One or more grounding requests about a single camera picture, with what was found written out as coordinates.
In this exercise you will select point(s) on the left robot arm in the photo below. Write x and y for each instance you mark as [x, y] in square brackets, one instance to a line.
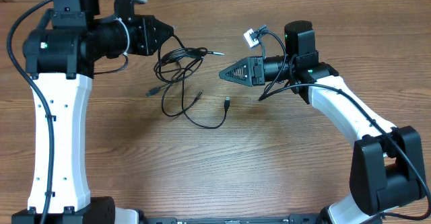
[60, 55]

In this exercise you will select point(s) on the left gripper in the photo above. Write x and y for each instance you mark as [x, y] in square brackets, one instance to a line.
[143, 35]

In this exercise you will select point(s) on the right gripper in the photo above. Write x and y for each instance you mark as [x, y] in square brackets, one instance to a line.
[257, 70]

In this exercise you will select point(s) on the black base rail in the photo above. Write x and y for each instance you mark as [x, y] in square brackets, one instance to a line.
[232, 221]

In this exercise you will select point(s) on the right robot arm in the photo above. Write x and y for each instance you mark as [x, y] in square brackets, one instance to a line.
[387, 168]

